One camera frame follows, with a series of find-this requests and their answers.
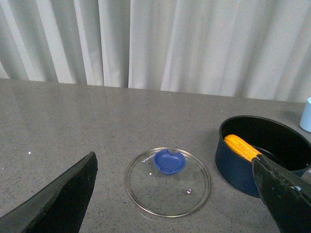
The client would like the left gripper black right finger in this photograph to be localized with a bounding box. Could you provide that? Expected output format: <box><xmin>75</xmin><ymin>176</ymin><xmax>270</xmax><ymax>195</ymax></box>
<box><xmin>252</xmin><ymin>154</ymin><xmax>311</xmax><ymax>233</ymax></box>

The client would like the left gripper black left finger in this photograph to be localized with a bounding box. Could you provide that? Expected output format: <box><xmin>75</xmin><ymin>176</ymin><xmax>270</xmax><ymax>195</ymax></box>
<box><xmin>0</xmin><ymin>152</ymin><xmax>98</xmax><ymax>233</ymax></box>

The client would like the yellow corn cob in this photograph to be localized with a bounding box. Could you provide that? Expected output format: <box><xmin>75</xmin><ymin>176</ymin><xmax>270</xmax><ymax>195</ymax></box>
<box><xmin>224</xmin><ymin>134</ymin><xmax>261</xmax><ymax>162</ymax></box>

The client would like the glass lid with blue knob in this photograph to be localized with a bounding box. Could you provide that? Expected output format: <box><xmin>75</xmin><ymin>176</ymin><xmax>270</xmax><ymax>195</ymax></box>
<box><xmin>124</xmin><ymin>148</ymin><xmax>210</xmax><ymax>218</ymax></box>

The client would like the dark blue saucepan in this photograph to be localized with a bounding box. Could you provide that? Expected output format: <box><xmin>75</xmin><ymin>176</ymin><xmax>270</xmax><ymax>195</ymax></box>
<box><xmin>215</xmin><ymin>116</ymin><xmax>311</xmax><ymax>198</ymax></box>

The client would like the light blue cup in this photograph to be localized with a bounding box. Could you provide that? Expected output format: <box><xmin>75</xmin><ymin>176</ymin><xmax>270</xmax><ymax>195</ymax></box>
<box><xmin>299</xmin><ymin>97</ymin><xmax>311</xmax><ymax>132</ymax></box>

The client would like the white curtain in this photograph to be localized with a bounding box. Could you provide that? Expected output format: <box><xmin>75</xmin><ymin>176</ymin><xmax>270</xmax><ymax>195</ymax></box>
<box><xmin>0</xmin><ymin>0</ymin><xmax>311</xmax><ymax>102</ymax></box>

